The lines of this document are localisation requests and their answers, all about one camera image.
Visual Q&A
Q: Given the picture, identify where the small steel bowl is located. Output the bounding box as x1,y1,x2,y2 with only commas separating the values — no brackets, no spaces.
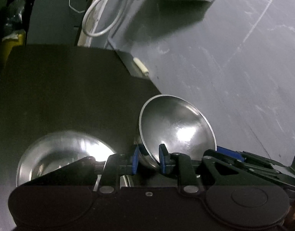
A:
135,94,217,169

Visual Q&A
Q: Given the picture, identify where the steel plate with sticker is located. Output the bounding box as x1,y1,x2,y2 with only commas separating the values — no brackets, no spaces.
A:
15,129,135,188

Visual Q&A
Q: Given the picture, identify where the yellow bin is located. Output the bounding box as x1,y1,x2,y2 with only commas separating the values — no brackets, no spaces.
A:
2,30,26,64

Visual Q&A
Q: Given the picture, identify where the cream handled utensil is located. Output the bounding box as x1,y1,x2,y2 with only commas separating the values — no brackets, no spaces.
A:
133,57,149,77

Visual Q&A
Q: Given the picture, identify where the cleaver with grey handle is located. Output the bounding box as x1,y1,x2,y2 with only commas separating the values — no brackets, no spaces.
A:
107,38,149,79

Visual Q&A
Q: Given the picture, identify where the white looped cable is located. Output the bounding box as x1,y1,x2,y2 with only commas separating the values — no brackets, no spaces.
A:
82,0,129,38

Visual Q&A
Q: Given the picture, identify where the thin white wire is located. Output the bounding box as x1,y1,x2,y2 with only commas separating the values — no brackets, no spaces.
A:
69,0,86,14

